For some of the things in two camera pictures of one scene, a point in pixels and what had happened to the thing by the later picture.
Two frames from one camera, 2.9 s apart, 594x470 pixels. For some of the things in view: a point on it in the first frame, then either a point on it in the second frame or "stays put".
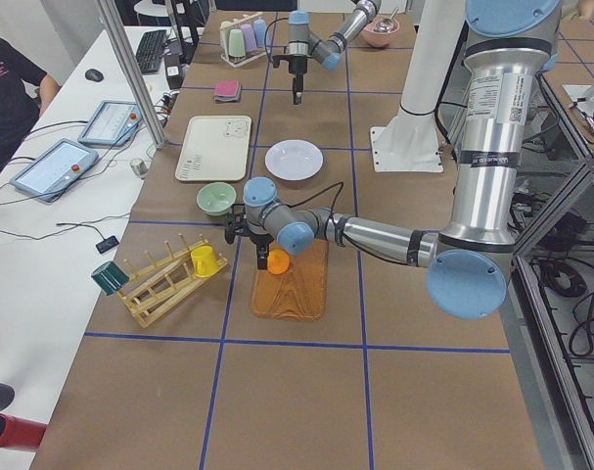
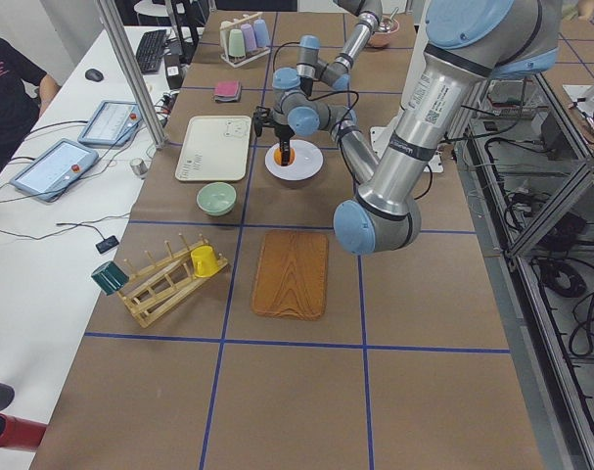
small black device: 107,244 stays put
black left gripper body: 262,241 → 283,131
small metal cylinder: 139,167 stays put
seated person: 16,95 stays put
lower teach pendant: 51,176 stays put
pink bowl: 377,38 stays put
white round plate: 294,160 stays put
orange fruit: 278,261 → 278,156
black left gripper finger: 262,258 → 284,146
